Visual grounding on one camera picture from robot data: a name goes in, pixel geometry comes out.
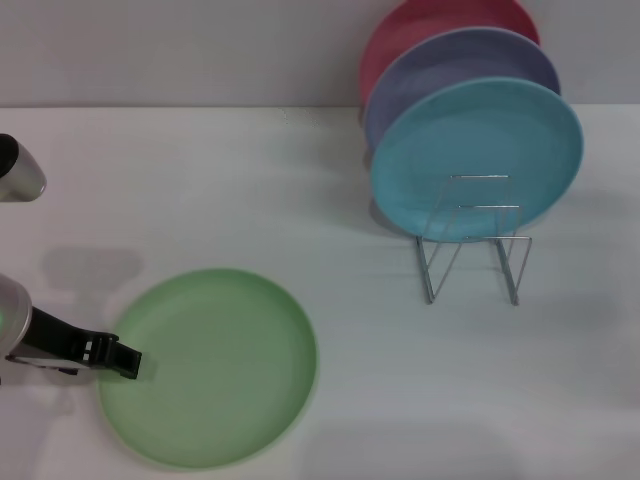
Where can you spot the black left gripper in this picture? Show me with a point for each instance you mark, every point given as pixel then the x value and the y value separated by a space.
pixel 55 340

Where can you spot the green plate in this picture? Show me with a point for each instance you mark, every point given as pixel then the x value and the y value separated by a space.
pixel 215 370

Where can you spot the red plate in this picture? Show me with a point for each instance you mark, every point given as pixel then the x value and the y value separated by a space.
pixel 400 45

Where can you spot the turquoise plate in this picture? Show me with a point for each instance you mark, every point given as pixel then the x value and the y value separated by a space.
pixel 480 135

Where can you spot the purple plate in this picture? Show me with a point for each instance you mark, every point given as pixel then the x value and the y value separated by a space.
pixel 450 65

